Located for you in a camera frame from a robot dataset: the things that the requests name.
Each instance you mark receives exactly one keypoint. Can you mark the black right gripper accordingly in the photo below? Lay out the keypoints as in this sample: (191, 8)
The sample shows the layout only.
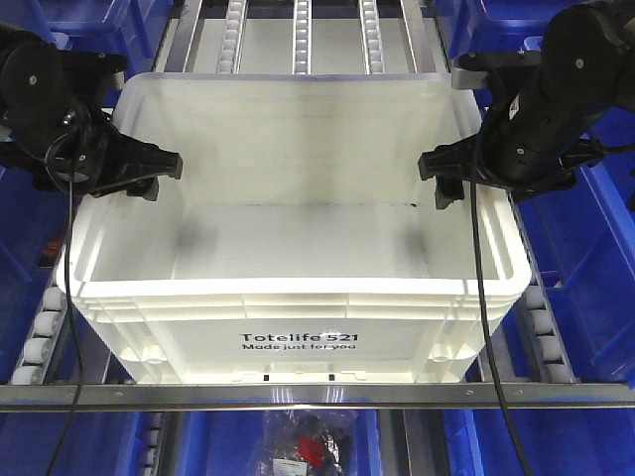
(526, 161)

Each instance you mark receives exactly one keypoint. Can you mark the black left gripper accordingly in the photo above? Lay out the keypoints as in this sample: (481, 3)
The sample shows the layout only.
(84, 155)

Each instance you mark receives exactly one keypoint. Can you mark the white plastic tote bin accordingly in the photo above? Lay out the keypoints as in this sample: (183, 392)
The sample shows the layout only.
(300, 243)

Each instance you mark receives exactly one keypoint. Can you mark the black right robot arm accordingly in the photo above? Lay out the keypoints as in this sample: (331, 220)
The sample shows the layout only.
(587, 68)

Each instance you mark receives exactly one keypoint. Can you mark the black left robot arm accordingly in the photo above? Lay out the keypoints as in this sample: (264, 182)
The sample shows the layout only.
(39, 79)

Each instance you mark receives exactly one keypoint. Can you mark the blue bin right of tote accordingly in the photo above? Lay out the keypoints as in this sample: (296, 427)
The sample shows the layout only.
(583, 240)

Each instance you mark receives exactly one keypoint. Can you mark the white roller track left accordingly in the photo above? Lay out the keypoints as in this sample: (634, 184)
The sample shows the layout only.
(38, 349)

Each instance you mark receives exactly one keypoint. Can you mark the white roller track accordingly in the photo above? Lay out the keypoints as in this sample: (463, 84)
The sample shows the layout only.
(302, 37)
(38, 349)

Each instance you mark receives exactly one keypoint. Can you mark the white roller track centre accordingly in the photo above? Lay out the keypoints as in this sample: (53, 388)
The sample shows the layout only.
(302, 37)

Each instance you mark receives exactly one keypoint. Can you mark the plastic bag of parts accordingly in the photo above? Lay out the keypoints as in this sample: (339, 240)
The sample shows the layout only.
(305, 442)

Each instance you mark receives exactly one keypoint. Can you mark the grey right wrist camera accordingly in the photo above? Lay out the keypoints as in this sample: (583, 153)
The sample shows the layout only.
(488, 70)

